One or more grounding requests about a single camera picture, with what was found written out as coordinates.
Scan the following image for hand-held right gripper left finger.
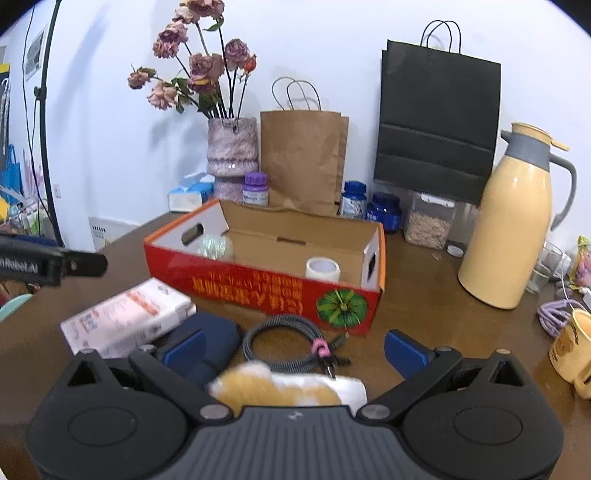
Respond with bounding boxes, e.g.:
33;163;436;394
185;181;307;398
59;329;234;423

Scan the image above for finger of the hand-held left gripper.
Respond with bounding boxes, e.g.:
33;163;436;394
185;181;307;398
60;248;109;279

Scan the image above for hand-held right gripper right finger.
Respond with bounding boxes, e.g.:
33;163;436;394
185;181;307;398
359;329;534;423

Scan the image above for red orange cardboard box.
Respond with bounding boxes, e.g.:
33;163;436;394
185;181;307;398
143;198;386;337

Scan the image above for navy pouch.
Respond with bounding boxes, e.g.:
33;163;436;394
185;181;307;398
154;311;242;388

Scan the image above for white low appliance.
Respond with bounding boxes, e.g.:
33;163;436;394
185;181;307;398
88;216;141;254

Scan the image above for teal rounded thing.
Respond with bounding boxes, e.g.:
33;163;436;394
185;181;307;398
0;293;34;324

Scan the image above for white medicine box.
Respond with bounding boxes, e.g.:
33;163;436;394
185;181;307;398
60;277;197;358

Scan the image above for blue bag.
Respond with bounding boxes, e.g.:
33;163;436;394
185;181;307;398
0;145;24;204

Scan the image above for orange white plush toy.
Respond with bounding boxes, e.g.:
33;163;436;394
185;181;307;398
205;362;343;408

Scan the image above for shiny crumpled plastic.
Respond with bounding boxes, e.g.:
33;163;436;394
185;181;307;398
198;234;235;260

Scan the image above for white tape roll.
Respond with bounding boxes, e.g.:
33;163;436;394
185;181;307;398
305;257;341;282

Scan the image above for clear seed container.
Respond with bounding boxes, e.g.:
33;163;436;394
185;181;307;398
404;191;458;251

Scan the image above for blue white tissue box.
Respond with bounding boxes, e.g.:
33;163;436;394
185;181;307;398
167;173;215;213

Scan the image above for dark blue jar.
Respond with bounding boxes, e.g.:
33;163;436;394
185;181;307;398
365;192;402;234

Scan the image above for yellow thermos jug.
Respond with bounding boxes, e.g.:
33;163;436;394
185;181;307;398
457;122;578;310

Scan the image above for blue cap white bottle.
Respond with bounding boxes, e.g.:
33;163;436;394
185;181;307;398
339;181;369;220

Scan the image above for clear drinking glass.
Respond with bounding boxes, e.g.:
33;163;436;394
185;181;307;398
526;241;565;296

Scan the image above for yellow mug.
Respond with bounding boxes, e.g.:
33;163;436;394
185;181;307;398
549;308;591;400

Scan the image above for black light stand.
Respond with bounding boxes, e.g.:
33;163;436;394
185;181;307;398
33;0;66;250

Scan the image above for purple cap bottle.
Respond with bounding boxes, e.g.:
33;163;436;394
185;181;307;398
242;172;270;206

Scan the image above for pink mottled vase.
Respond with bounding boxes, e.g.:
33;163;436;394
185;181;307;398
206;117;259;204

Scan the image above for pink yellow packet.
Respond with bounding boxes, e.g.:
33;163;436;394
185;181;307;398
571;235;591;291

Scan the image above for brown paper bag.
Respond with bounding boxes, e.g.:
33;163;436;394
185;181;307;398
260;77;350;217

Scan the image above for dried pink roses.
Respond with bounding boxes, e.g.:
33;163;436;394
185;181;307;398
128;0;258;120

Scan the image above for black paper bag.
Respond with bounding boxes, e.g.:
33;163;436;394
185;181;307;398
373;20;502;206

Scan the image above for grey braided cable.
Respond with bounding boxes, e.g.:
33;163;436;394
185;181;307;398
242;314;352;380

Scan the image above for purple coiled cable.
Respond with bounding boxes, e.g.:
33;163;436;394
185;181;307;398
537;298;583;334

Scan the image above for wall poster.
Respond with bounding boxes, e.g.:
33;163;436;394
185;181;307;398
25;28;47;83

